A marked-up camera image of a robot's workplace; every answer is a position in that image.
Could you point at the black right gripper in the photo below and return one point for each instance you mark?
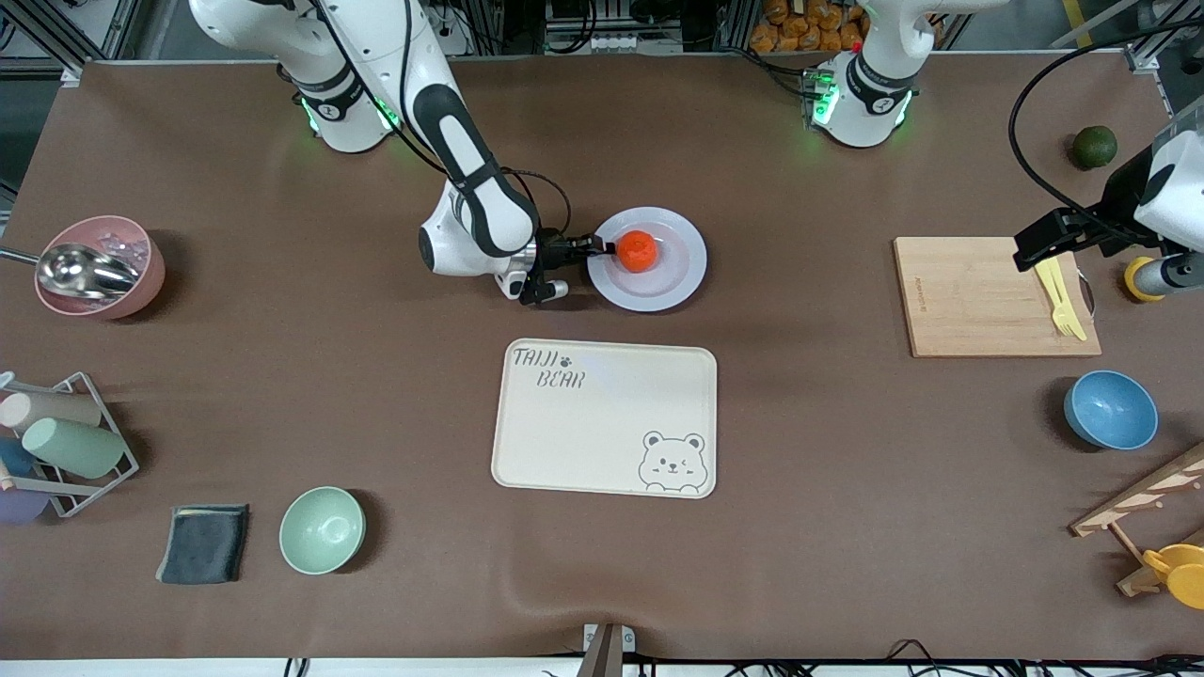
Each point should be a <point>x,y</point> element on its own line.
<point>556,252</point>

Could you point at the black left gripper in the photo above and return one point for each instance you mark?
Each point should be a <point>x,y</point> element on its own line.
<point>1116,209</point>

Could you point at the orange fruit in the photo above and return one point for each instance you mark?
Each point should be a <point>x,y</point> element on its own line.
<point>639,251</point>

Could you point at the pale lilac round plate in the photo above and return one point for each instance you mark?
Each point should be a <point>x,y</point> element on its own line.
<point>673,282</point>

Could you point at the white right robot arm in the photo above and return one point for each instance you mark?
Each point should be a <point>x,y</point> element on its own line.
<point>489,216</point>

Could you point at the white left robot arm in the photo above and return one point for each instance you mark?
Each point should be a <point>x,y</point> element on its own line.
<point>861,118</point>

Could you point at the yellow plastic fork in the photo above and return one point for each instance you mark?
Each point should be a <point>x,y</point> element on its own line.
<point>1053,296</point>

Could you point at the yellow lemon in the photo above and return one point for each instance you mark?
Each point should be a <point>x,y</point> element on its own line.
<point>1140,260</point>

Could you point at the dark green lime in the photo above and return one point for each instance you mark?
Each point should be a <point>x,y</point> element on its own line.
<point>1096,148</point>

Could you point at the wooden cutting board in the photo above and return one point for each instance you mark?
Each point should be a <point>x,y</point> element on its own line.
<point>969,310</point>

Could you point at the blue bowl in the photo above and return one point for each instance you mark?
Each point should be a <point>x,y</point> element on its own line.
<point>1110,411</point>

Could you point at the cream bear print tray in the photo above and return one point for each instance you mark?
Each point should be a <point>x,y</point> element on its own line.
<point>602,442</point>

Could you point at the white terminal block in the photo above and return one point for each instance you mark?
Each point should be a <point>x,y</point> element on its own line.
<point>611,42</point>

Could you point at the white power strip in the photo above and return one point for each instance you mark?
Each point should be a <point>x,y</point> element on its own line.
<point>453,33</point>

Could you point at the wooden drying rack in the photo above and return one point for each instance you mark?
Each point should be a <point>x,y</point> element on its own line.
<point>1129,503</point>

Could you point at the orange toy bread pile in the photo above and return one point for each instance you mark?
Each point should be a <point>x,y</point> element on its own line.
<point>800,33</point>

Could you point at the yellow mug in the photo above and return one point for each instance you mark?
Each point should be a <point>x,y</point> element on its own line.
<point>1187,578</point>

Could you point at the mint green bowl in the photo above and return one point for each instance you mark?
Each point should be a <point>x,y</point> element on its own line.
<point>322,529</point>

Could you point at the pink bowl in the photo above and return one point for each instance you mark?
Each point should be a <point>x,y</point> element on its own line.
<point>143,284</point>

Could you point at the clear ice cubes pile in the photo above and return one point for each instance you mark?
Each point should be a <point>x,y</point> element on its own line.
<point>127,249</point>

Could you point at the dark grey folded cloth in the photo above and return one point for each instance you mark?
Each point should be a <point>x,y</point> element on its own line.
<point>202,545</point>

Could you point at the metal scoop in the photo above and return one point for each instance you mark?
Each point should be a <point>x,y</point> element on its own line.
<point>80,270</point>

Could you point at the mint green cup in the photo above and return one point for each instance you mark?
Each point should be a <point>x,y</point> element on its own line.
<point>75,447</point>

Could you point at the beige cup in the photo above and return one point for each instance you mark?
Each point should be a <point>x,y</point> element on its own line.
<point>52,411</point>

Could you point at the blue cup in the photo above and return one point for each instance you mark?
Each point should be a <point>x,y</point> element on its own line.
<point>14,458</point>

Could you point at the purple cup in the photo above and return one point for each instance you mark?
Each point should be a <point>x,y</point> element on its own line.
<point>19,505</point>

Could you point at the aluminium frame profile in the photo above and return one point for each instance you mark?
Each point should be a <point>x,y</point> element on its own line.
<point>1149,55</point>
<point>120,28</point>

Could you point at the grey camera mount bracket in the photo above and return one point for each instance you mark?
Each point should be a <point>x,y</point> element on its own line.
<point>602,653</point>

